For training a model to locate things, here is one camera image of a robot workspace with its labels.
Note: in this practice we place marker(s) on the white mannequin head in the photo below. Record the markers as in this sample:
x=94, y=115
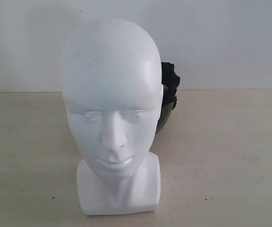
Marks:
x=111, y=78

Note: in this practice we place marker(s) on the black helmet with tinted visor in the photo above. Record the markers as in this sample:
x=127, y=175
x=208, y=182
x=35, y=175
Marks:
x=170, y=82

